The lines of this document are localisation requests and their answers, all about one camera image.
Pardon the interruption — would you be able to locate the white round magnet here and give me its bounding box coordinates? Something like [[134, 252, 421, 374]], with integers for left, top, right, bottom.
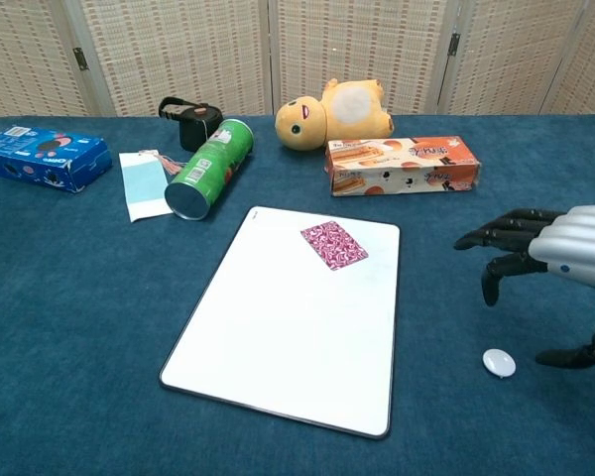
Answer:
[[481, 348, 517, 381]]

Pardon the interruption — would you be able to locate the blue tablecloth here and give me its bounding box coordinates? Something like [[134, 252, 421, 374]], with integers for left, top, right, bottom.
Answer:
[[0, 114, 595, 476]]

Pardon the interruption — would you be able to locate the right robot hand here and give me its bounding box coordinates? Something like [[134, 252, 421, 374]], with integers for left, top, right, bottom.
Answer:
[[453, 205, 595, 371]]

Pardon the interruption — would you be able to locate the white blue tasselled bookmark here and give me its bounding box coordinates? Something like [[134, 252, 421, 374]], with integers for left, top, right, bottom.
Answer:
[[118, 148, 189, 223]]

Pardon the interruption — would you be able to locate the yellow plush toy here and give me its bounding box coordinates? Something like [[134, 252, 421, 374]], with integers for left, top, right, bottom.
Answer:
[[275, 77, 395, 152]]

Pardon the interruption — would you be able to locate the black cup with strap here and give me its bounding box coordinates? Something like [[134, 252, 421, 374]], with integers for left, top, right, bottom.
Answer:
[[158, 96, 224, 153]]

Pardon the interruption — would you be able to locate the green chips can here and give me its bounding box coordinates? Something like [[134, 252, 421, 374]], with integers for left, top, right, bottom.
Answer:
[[164, 117, 256, 221]]

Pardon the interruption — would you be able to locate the pink white patterned packet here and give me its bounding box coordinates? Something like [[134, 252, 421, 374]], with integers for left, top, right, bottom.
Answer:
[[299, 220, 370, 273]]

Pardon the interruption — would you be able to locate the white board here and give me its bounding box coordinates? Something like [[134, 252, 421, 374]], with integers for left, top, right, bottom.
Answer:
[[159, 205, 402, 440]]

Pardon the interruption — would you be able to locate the blue Oreo cookie box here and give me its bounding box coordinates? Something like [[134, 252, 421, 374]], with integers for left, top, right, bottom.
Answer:
[[0, 124, 113, 194]]

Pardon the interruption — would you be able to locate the orange biscuit box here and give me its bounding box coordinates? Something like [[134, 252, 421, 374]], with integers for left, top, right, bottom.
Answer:
[[325, 136, 482, 198]]

